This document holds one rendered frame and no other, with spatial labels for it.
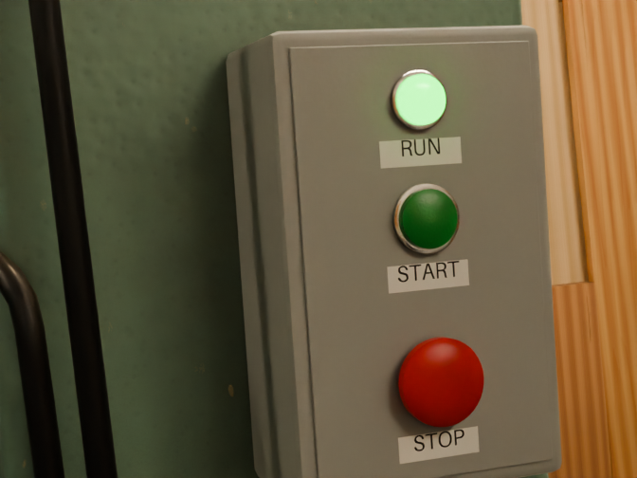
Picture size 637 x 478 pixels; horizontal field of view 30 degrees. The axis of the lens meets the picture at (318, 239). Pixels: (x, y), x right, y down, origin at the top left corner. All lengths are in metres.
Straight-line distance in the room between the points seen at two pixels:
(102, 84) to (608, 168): 1.84
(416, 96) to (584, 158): 1.81
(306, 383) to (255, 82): 0.10
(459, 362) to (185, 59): 0.15
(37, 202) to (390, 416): 0.14
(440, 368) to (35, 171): 0.16
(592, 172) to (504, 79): 1.79
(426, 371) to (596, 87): 1.86
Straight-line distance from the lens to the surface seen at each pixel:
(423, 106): 0.40
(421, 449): 0.41
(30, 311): 0.41
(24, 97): 0.43
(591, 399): 2.12
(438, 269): 0.41
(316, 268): 0.39
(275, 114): 0.39
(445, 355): 0.40
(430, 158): 0.41
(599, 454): 2.15
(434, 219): 0.40
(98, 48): 0.44
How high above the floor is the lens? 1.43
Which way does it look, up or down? 3 degrees down
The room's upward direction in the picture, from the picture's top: 4 degrees counter-clockwise
